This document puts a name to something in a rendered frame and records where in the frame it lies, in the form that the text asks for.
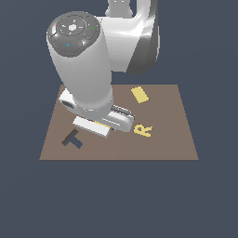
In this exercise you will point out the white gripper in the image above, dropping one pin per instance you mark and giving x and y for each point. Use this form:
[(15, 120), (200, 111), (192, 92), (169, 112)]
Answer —
[(91, 127)]

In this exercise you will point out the brown slot board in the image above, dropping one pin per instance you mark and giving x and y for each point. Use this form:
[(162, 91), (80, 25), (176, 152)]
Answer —
[(124, 145)]

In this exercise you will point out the yellow letter R block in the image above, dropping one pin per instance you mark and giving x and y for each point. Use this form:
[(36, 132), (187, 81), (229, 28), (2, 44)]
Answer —
[(143, 130)]

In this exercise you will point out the yellow rectangular block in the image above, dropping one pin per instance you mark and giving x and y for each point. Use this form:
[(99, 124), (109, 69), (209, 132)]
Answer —
[(139, 94)]

